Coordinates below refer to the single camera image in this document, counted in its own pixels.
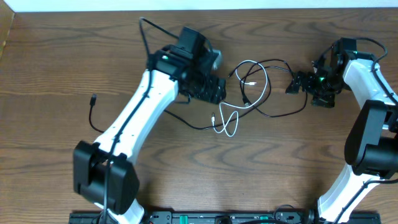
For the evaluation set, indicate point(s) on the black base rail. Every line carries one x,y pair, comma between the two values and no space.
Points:
212,218

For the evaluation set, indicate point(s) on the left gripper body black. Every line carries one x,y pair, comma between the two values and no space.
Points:
210,89

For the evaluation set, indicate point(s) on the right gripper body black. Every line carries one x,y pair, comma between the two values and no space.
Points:
316,85

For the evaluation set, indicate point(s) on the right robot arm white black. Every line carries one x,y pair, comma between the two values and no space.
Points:
370,158

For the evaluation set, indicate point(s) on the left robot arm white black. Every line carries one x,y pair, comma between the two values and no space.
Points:
103,171

